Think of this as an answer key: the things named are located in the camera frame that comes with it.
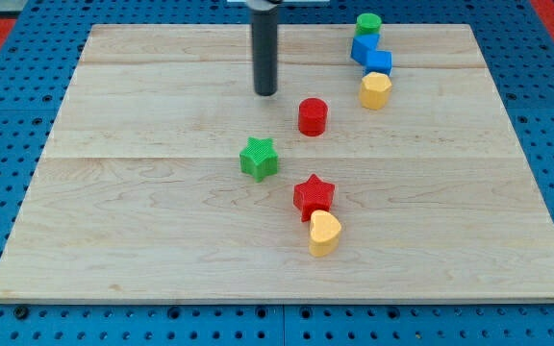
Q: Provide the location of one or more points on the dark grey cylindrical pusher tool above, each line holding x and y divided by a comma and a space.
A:
264, 41

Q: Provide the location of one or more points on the red cylinder block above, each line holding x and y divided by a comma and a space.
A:
312, 117

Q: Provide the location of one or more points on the yellow hexagon block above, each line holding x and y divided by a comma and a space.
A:
375, 90

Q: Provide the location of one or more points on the blue triangle block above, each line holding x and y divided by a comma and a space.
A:
361, 45

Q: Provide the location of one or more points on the green cylinder block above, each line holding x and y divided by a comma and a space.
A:
368, 23

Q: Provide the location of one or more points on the blue cube block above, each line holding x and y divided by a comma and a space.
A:
378, 61

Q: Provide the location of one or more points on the green star block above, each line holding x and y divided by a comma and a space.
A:
259, 159

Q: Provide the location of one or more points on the red star block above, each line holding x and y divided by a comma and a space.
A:
314, 194

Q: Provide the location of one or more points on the light wooden board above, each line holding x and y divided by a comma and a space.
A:
138, 197

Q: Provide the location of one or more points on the yellow heart block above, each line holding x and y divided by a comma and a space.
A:
324, 231

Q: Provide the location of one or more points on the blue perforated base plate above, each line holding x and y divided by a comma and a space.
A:
36, 63

